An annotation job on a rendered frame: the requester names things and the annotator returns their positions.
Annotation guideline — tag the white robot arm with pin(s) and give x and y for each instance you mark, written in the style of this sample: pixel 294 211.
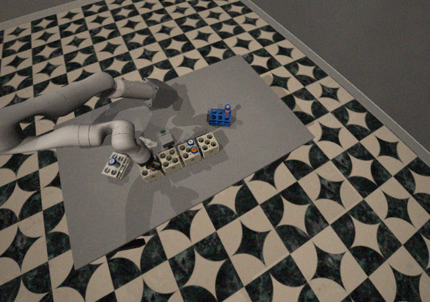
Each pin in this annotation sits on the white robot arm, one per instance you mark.
pixel 64 100

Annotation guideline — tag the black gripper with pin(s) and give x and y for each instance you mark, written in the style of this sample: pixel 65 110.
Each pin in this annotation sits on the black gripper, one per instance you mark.
pixel 151 162

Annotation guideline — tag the blue sample tube rack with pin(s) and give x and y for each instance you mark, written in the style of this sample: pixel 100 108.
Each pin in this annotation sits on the blue sample tube rack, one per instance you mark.
pixel 218 118

